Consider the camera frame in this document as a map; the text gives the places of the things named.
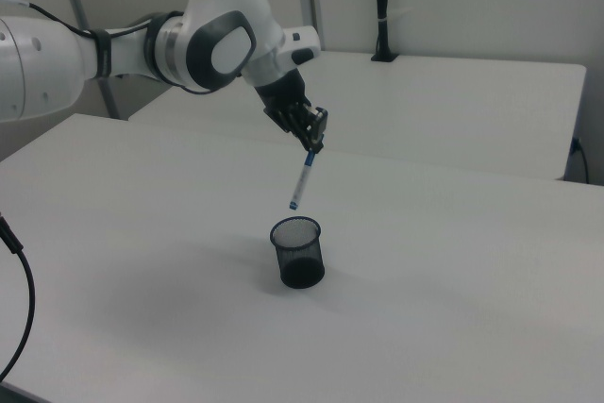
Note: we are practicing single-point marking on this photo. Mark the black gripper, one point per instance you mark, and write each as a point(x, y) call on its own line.
point(283, 96)

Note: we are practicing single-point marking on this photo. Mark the blue and white marker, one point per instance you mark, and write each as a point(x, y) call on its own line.
point(302, 179)

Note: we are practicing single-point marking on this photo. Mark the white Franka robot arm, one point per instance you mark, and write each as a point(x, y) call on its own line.
point(212, 39)

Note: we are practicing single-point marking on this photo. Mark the white background table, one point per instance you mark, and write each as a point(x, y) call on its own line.
point(424, 105)

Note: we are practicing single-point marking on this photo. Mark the black mesh pen cup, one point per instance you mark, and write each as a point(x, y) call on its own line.
point(302, 261)

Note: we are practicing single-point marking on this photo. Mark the black pole with clamp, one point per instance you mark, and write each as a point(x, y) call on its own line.
point(383, 6)

